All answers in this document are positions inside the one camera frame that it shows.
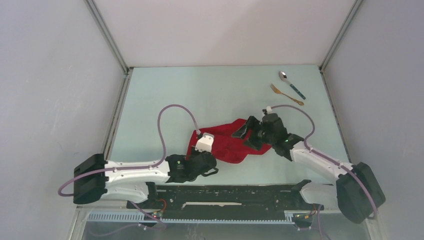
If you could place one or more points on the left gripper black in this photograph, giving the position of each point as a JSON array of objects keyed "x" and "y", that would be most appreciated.
[{"x": 198, "y": 151}]

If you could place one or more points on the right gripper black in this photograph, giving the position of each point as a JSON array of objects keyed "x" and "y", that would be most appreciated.
[{"x": 253, "y": 124}]

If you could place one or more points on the red cloth napkin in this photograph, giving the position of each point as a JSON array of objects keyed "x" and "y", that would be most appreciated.
[{"x": 229, "y": 149}]

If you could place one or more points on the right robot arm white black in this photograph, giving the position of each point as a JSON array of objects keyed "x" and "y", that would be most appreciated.
[{"x": 353, "y": 188}]

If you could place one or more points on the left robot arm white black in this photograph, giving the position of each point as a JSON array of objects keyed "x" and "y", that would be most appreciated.
[{"x": 98, "y": 179}]

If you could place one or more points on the gold fork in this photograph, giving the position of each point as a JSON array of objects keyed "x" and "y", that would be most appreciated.
[{"x": 277, "y": 91}]

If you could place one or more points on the left corner aluminium profile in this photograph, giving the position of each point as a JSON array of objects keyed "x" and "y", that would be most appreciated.
[{"x": 124, "y": 82}]

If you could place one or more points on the corner aluminium profile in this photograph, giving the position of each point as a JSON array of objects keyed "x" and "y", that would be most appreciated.
[
  {"x": 355, "y": 8},
  {"x": 124, "y": 82}
]

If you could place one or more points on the right corner aluminium profile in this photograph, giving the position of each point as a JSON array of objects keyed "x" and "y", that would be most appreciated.
[{"x": 355, "y": 8}]

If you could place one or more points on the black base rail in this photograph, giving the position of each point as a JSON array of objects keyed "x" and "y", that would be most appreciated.
[{"x": 228, "y": 202}]

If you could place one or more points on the silver spoon blue handle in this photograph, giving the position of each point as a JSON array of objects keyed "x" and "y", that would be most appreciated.
[{"x": 282, "y": 75}]

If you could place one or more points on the aluminium frame rail front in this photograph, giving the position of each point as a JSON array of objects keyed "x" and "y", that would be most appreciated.
[{"x": 213, "y": 222}]

